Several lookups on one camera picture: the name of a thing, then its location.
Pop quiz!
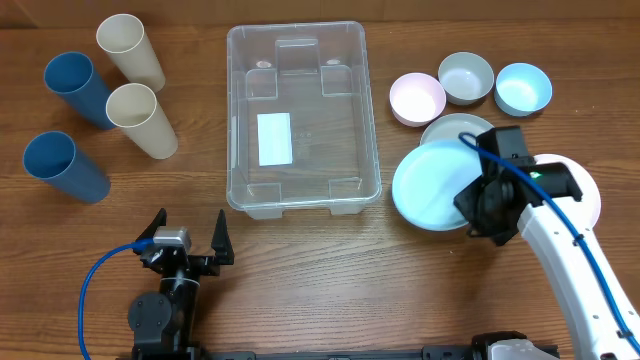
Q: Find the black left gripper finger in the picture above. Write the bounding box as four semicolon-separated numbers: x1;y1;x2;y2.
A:
133;208;167;254
211;210;235;265

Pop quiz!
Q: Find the light blue plate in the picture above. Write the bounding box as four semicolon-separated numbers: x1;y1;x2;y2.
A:
392;140;482;231

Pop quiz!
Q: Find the grey plate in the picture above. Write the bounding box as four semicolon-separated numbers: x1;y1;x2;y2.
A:
420;113;493;145

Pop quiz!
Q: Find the pink plate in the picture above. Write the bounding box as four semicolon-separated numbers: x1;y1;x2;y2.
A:
534;154;602;227

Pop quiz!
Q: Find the light blue bowl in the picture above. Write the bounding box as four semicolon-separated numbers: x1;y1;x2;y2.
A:
494;63;553;117

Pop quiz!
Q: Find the beige cup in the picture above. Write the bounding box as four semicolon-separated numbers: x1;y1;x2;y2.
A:
106;83;178;159
96;13;166;92

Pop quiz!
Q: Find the grey bowl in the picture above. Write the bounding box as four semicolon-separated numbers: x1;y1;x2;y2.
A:
438;52;495;106

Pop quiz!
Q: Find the pink bowl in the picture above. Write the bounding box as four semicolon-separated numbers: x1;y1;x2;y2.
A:
389;72;447;127

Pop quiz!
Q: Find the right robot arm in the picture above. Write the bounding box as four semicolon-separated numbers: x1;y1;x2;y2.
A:
392;159;639;359

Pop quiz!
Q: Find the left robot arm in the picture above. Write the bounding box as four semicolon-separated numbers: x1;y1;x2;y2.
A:
128;209;220;360

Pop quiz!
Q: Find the white label in bin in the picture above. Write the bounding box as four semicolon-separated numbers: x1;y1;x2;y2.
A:
257;113;293;166

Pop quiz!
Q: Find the blue cup near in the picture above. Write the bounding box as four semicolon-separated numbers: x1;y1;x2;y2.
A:
23;131;111;203

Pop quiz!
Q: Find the blue cup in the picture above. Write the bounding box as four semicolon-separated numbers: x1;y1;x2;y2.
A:
23;131;111;203
44;52;115;130

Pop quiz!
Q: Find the clear plastic storage bin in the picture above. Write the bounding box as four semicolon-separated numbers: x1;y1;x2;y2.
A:
226;21;382;219

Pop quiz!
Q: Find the blue cup far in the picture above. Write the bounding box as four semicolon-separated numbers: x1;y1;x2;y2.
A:
44;52;115;130

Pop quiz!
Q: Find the left blue cable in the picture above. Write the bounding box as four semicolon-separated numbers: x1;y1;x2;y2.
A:
77;237;156;360

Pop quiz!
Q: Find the blue cable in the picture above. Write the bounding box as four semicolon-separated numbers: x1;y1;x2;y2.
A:
458;131;640;354
77;237;156;360

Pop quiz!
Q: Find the right blue cable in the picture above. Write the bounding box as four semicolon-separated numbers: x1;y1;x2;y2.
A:
458;131;640;354

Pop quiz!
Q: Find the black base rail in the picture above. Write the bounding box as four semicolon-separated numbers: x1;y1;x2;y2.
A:
117;344;561;360

